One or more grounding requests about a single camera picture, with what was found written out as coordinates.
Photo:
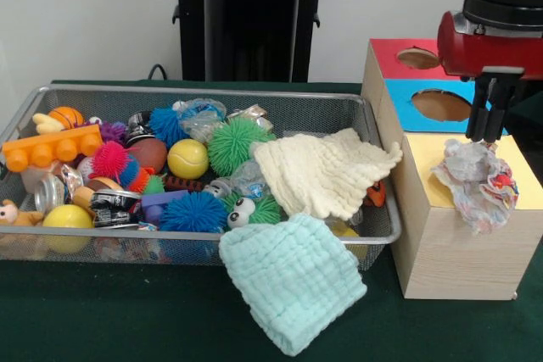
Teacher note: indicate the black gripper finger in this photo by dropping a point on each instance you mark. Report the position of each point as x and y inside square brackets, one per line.
[478, 107]
[500, 107]

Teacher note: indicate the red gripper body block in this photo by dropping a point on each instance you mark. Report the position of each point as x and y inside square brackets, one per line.
[475, 52]

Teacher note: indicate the pale floral cloth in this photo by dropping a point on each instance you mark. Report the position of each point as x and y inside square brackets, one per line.
[479, 184]

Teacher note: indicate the cream waffle cloth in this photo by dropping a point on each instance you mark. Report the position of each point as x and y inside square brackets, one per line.
[322, 175]

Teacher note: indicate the mint green waffle cloth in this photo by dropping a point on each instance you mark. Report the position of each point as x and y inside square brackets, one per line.
[292, 281]

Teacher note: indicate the shallow clear mesh bin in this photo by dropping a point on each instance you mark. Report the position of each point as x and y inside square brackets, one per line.
[322, 112]

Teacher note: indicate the wooden box with three holes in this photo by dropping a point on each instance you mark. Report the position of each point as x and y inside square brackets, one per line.
[445, 260]

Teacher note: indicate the dark green table cloth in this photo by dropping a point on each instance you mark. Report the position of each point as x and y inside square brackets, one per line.
[127, 315]
[530, 120]

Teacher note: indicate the green spiky rubber ball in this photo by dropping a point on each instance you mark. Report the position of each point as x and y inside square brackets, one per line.
[239, 146]

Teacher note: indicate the green spiky ball with eyes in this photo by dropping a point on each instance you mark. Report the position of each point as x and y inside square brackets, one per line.
[254, 209]

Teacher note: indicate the yellow tennis ball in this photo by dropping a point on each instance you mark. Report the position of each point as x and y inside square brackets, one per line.
[188, 158]

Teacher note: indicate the blue spiky rubber ball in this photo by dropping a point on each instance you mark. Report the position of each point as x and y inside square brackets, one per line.
[193, 211]

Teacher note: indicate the blue spiky ball with eyes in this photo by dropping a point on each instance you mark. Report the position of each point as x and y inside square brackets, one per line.
[167, 124]

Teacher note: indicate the small brown football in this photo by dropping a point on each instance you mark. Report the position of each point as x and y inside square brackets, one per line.
[148, 154]

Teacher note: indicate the pink spiky rubber ball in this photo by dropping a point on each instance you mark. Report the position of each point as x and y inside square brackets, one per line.
[111, 159]

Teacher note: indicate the crushed black red can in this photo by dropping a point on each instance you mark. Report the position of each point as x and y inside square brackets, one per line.
[114, 207]

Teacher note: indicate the orange plastic toy block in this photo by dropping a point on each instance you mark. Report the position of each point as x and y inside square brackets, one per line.
[51, 152]

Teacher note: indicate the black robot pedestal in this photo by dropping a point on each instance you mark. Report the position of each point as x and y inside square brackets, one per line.
[250, 18]

